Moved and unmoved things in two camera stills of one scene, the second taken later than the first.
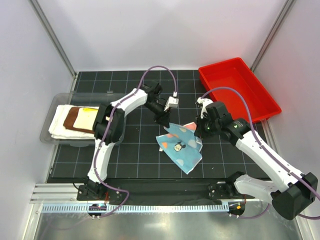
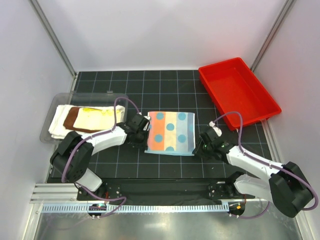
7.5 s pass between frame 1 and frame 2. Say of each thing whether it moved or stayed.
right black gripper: moved
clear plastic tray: stayed
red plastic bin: stayed
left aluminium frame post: stayed
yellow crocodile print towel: stayed
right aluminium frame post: stayed
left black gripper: moved
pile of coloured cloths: moved
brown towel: stayed
